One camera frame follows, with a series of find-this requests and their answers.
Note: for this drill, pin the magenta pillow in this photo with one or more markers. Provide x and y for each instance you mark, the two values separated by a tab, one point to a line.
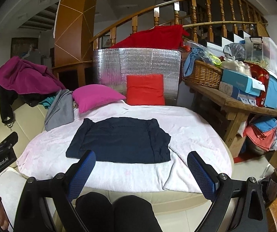
95	95

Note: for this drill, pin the light blue cardboard box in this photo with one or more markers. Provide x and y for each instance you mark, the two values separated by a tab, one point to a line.
243	82

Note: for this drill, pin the teal garment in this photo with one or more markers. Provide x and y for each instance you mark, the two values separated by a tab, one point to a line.
46	103

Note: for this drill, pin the red pillow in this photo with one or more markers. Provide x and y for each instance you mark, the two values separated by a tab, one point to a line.
145	90

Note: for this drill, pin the black garment on sofa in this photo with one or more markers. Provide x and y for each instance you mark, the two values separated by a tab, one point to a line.
8	97

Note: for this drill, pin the person's dark trouser legs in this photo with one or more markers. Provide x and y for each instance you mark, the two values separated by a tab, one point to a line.
128	213

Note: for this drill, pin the grey garment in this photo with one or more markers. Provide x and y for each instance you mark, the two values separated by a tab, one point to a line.
61	111

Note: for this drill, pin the wooden side table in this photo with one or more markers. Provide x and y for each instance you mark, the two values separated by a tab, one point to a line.
223	112

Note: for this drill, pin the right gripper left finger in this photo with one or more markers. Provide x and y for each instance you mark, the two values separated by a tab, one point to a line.
33	212

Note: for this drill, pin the folded coral cloth stack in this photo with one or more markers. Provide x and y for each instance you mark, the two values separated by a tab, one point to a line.
261	134

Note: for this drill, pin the brown wooden pillar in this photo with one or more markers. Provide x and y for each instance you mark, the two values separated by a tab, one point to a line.
73	50

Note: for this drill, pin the wooden stair railing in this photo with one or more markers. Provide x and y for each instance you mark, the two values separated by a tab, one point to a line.
203	19

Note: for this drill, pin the clear plastic storage box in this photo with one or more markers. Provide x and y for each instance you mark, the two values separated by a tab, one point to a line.
262	51

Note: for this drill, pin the silver foil insulation panel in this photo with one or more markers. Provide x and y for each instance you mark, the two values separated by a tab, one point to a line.
112	66

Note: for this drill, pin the wicker basket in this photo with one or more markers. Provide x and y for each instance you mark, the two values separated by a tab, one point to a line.
204	74

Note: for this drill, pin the navy blue padded jacket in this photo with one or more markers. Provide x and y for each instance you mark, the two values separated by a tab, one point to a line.
121	140

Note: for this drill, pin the red cloth on railing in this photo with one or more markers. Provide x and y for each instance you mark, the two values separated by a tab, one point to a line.
159	37

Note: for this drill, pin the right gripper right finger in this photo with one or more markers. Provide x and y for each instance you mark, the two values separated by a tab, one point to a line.
249	213

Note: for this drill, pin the blue cloth in basket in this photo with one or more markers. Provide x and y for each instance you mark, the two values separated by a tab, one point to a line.
196	53

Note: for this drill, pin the purple fleece garment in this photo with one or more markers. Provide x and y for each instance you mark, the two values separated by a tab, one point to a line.
25	77

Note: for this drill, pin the blue plastic bin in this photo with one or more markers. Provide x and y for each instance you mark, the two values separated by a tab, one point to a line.
271	95

